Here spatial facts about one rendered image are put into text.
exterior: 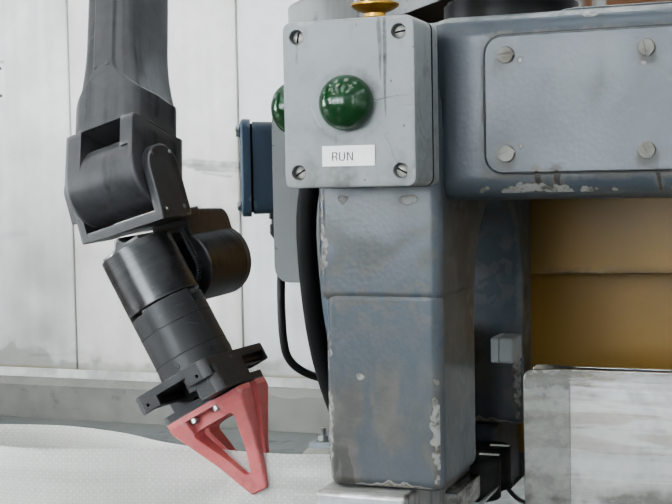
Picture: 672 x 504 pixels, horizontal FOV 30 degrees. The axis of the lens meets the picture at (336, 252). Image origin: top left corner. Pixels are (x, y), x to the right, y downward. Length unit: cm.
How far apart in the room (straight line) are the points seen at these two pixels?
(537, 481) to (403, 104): 32
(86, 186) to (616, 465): 43
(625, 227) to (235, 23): 565
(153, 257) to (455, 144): 30
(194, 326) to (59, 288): 611
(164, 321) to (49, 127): 612
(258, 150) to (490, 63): 51
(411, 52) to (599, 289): 38
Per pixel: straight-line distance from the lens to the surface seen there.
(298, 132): 68
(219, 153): 651
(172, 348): 92
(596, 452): 87
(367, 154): 67
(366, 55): 67
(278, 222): 116
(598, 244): 94
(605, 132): 69
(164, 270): 93
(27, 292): 714
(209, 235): 99
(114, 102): 95
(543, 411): 86
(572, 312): 99
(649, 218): 93
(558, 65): 70
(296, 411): 640
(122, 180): 92
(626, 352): 99
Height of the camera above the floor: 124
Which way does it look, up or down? 3 degrees down
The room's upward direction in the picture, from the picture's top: 1 degrees counter-clockwise
